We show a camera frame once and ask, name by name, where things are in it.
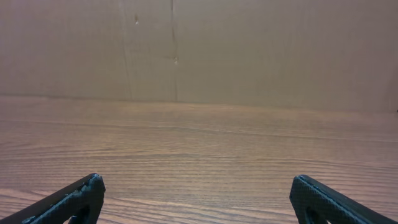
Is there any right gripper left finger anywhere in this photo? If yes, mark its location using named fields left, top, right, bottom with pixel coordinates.
left=1, top=173, right=106, bottom=224

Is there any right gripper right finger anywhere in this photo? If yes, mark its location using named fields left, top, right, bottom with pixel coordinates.
left=289, top=175, right=397, bottom=224

